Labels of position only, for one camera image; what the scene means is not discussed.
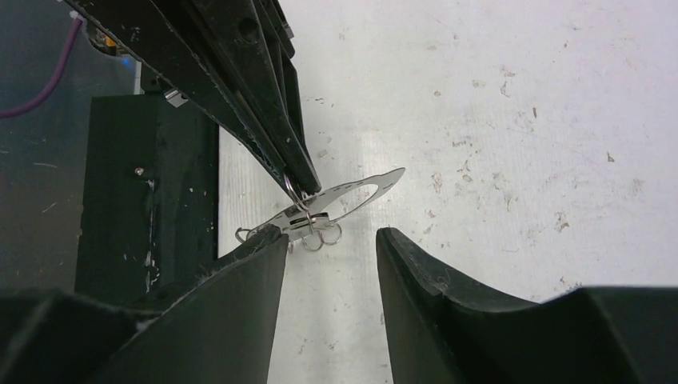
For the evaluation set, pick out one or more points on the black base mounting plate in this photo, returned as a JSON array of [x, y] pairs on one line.
[[150, 200]]

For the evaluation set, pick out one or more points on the black tagged key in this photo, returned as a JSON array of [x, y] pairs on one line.
[[304, 226]]

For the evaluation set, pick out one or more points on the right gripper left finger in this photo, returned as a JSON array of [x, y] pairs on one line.
[[214, 327]]

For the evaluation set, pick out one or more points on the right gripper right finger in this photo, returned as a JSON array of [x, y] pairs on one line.
[[443, 326]]

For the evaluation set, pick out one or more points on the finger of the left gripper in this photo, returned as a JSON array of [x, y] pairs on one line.
[[248, 51], [158, 34]]

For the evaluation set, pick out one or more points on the clear plastic keyring holder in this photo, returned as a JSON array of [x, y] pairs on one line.
[[338, 202]]

